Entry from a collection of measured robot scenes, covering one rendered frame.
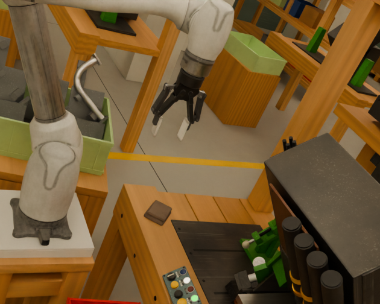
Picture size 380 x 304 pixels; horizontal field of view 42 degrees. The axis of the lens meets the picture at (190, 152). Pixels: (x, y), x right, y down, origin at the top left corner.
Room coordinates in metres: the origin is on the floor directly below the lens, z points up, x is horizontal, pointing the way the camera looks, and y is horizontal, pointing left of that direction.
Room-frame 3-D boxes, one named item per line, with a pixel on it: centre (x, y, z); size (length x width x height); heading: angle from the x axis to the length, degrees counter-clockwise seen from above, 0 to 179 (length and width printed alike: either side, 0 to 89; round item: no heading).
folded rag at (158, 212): (1.52, 0.01, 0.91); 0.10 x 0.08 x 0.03; 174
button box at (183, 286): (1.18, -0.16, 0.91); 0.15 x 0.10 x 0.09; 33
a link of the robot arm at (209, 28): (1.39, 0.09, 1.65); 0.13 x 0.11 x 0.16; 17
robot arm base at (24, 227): (1.23, 0.34, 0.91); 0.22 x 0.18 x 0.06; 32
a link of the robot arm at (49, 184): (1.26, 0.36, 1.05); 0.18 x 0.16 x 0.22; 17
